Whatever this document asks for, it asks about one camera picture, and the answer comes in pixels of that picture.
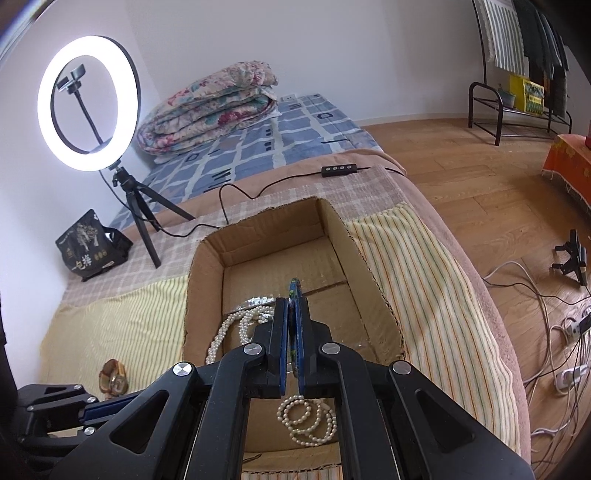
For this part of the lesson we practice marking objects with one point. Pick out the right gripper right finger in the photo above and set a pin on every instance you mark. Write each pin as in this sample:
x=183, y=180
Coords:
x=315, y=352

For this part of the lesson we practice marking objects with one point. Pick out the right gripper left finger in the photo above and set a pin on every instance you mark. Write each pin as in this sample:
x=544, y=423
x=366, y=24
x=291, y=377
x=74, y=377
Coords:
x=267, y=379

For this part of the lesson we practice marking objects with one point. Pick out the blue checked bedsheet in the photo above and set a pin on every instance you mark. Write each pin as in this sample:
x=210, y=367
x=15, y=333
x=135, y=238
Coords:
x=307, y=126

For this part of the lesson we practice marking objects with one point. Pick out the striped hanging towel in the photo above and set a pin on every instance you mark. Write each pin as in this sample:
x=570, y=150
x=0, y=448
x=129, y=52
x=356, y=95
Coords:
x=503, y=40

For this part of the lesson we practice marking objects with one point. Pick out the dark blue bangle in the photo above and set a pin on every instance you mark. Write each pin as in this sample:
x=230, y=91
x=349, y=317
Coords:
x=293, y=303

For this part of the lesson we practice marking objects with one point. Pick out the white ring light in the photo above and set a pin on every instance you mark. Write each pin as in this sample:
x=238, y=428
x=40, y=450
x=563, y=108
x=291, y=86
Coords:
x=123, y=74

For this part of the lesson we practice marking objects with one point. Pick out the yellow green box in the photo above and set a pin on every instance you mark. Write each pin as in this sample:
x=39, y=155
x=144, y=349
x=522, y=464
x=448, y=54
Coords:
x=529, y=96

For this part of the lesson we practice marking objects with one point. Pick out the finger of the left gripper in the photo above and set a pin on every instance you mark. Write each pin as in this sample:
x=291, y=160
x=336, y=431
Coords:
x=102, y=411

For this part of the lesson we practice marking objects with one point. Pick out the open cardboard box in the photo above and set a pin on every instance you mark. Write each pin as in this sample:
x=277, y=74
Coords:
x=236, y=276

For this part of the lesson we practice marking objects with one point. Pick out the black snack bag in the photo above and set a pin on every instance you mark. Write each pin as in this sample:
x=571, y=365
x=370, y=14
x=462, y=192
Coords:
x=88, y=248

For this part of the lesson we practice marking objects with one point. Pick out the pink checked bedsheet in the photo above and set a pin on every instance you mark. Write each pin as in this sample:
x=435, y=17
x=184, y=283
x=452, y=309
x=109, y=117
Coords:
x=277, y=203

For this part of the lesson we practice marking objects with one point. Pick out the small black floor tripod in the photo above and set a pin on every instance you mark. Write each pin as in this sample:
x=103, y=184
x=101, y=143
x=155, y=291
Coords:
x=577, y=262

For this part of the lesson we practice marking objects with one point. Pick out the black clothes rack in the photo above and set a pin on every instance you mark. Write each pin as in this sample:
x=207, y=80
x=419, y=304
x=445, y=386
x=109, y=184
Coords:
x=491, y=105

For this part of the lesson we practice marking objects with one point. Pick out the orange cloth covered table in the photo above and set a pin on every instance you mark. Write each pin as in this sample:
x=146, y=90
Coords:
x=568, y=163

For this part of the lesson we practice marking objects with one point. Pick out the yellow striped blanket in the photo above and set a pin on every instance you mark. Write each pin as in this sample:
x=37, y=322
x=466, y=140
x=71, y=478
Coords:
x=415, y=295

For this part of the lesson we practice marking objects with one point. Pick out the folded floral quilt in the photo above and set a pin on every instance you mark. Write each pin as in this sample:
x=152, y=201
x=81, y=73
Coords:
x=234, y=97

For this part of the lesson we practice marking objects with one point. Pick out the red leather strap watch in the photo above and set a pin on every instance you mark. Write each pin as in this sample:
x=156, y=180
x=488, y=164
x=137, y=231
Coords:
x=112, y=379

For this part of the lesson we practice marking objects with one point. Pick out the dark hanging clothes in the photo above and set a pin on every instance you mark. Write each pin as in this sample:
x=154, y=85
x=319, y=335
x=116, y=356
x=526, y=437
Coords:
x=544, y=49

